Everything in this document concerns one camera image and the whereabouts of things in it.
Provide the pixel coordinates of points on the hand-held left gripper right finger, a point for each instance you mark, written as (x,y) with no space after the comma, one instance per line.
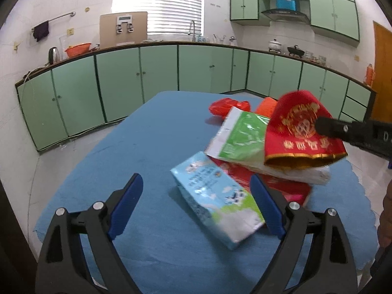
(266,205)

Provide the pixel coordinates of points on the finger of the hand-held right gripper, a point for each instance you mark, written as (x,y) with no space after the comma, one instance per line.
(333,127)

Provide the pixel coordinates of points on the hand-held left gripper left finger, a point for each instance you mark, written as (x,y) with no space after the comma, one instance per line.
(127,205)

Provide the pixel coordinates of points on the blue milk carton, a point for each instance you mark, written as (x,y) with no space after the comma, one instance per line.
(214,196)

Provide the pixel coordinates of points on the person's right forearm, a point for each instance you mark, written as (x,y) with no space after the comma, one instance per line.
(386,217)

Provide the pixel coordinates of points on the flat red packet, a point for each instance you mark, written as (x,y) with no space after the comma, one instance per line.
(291,190)

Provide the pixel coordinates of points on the orange thermos bottle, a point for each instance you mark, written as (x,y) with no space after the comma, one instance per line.
(369,75)

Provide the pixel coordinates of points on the orange foam net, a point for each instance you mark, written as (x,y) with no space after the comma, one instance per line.
(266,107)

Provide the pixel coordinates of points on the blue tablecloth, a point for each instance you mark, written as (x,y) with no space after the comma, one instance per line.
(137,134)

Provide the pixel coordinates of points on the group of glass jars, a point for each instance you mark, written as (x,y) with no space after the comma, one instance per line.
(315,57)

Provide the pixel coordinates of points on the wooden door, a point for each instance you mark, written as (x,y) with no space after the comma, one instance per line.
(382,67)

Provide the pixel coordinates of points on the green and white bag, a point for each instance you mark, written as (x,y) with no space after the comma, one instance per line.
(242,134)

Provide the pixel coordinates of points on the black wok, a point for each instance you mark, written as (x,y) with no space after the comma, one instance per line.
(295,50)

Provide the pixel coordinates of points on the white cooking pot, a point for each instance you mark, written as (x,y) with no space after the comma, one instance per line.
(274,46)

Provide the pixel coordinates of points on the red plastic bag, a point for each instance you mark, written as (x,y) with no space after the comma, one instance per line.
(222,105)

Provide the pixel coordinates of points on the green upper kitchen cabinets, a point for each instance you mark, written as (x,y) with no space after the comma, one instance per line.
(321,6)

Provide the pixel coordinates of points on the green kitchen cabinets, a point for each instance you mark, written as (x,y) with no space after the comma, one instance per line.
(321,6)
(119,79)

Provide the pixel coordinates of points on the range hood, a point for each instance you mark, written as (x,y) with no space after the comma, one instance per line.
(284,14)

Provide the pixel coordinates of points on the green lower kitchen cabinets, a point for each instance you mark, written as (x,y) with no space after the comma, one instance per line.
(119,79)

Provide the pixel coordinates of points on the blue hood chimney cover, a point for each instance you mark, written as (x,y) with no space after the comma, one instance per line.
(286,1)

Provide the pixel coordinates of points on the utensil holder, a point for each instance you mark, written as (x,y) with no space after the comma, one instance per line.
(219,39)

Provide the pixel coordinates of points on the orange plastic basin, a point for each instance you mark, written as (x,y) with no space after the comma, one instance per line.
(78,50)

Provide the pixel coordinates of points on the steel electric kettle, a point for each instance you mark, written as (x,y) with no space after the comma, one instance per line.
(54,55)

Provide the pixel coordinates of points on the metal kitchen faucet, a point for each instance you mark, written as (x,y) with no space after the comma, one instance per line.
(193,30)

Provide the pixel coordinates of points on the clear plastic container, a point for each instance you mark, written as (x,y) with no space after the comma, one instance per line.
(63,43)

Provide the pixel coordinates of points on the dark purple towel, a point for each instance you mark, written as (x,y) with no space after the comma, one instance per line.
(41,31)

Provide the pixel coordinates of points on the white window blinds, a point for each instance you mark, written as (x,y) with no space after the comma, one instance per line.
(159,3)

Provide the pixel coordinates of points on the metal towel rail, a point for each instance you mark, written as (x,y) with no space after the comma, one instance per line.
(61,16)

